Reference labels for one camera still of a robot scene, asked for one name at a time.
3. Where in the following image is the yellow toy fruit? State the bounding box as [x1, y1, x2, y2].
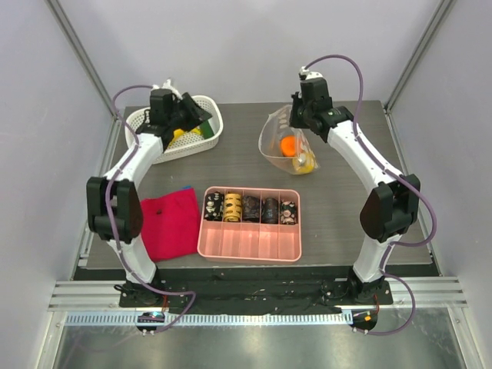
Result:
[291, 152, 317, 175]

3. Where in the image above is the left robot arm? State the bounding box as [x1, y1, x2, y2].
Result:
[86, 85, 212, 307]

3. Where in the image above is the pink divided organizer tray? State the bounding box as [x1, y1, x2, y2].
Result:
[196, 186, 303, 264]

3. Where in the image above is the aluminium frame rail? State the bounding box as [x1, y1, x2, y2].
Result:
[48, 277, 467, 315]

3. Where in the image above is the red folded cloth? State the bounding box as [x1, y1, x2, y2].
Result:
[141, 188, 201, 262]

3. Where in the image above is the dark blue patterned cloth roll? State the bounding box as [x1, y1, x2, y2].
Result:
[261, 197, 279, 224]

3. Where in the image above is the dark brown patterned cloth roll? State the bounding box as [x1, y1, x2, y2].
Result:
[241, 195, 261, 223]

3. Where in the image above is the yellow toy banana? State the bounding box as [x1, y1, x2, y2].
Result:
[169, 130, 203, 148]

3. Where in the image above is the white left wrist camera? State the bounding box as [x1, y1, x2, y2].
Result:
[151, 78, 183, 100]

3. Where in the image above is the white slotted cable duct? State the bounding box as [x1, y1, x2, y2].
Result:
[65, 310, 353, 327]

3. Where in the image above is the clear polka dot zip bag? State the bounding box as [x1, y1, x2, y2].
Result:
[258, 105, 319, 175]

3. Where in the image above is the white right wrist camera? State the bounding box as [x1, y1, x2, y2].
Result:
[298, 66, 323, 81]

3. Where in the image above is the black white dotted cloth roll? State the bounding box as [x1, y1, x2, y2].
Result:
[204, 191, 224, 221]

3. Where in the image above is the dark floral rose cloth roll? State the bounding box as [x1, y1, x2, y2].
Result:
[280, 200, 298, 225]

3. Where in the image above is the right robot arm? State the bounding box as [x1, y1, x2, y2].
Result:
[290, 72, 421, 304]

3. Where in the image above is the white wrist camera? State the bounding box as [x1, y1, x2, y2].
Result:
[151, 78, 183, 100]
[298, 66, 323, 81]

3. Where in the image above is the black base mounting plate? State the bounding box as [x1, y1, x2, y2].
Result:
[118, 278, 394, 314]

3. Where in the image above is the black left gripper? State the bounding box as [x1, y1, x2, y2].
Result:
[168, 94, 212, 133]

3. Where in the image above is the white perforated plastic basket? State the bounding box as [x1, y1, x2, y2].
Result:
[125, 95, 224, 165]

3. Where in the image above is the orange toy fruit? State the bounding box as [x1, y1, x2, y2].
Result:
[280, 135, 297, 158]

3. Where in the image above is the yellow black cloth roll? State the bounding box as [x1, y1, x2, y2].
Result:
[223, 192, 242, 222]

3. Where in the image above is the green toy cucumber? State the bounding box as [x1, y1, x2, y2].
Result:
[199, 121, 214, 139]

